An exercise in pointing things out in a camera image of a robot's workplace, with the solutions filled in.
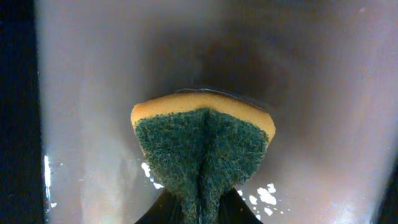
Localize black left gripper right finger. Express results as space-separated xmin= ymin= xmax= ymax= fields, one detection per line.
xmin=218 ymin=188 xmax=263 ymax=224

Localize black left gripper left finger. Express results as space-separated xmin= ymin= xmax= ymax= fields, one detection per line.
xmin=134 ymin=190 xmax=183 ymax=224

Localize yellow green sponge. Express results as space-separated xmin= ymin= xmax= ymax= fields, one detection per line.
xmin=131 ymin=91 xmax=275 ymax=224

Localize rectangular black water tray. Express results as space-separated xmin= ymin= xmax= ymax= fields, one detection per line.
xmin=1 ymin=1 xmax=397 ymax=223

